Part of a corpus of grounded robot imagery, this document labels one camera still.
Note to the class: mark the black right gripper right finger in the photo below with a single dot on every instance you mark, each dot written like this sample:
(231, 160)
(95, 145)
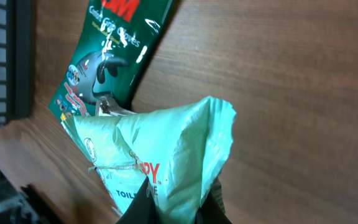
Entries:
(210, 213)

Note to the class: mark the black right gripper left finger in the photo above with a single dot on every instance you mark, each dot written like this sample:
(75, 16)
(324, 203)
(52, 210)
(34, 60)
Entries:
(142, 209)

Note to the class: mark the light blue tissue packet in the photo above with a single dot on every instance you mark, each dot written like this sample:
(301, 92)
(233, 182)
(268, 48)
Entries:
(177, 153)

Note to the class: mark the green 3M gloves packet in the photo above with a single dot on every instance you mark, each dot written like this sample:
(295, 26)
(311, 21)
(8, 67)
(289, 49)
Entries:
(117, 41)

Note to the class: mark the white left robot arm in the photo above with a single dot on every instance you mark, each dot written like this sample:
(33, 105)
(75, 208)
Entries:
(23, 205)

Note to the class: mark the grey plastic basket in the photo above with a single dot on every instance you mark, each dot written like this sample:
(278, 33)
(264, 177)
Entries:
(16, 59)

